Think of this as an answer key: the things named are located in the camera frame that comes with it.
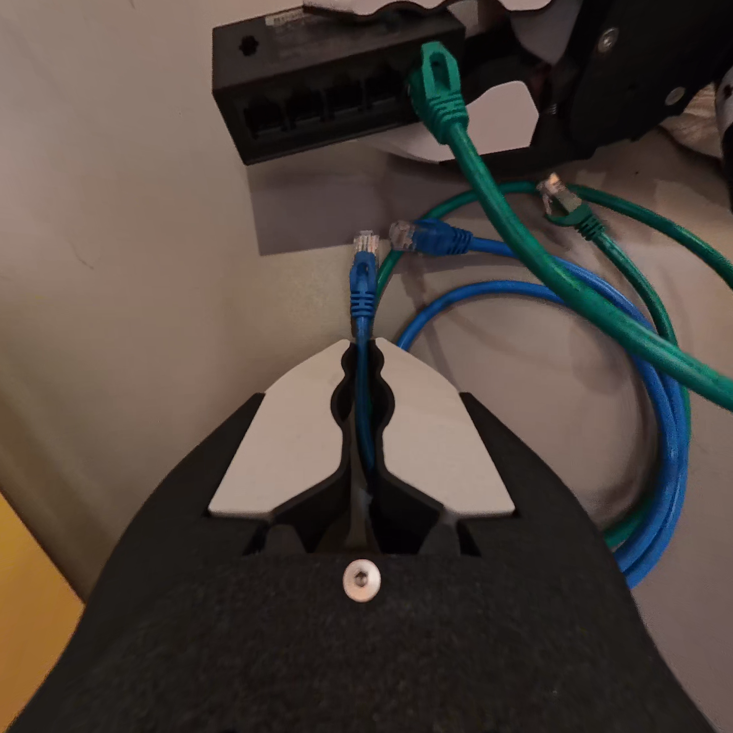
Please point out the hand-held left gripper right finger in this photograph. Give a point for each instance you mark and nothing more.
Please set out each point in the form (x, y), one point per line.
(446, 446)

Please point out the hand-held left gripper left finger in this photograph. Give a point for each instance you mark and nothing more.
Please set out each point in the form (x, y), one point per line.
(286, 441)

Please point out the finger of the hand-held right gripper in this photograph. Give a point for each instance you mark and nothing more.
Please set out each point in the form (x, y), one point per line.
(509, 114)
(355, 7)

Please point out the black network switch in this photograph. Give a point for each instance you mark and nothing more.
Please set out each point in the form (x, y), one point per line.
(320, 63)

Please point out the yellow plastic bin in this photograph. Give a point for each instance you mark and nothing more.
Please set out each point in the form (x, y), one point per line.
(28, 601)

